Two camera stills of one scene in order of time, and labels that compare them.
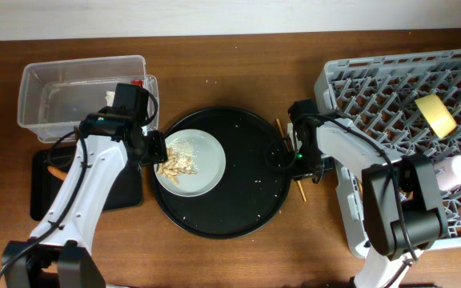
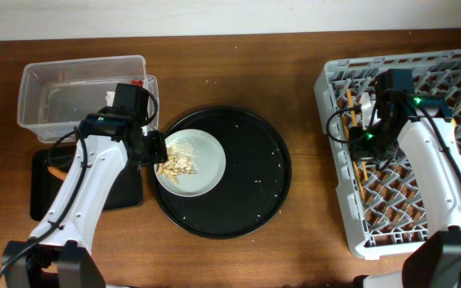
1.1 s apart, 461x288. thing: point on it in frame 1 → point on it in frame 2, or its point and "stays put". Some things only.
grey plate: x=210 y=158 stays put
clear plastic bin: x=56 y=94 stays put
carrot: x=57 y=172 stays put
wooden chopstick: x=288 y=149 → x=354 y=118
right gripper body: x=309 y=161 → x=368 y=142
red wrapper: x=138 y=82 stays put
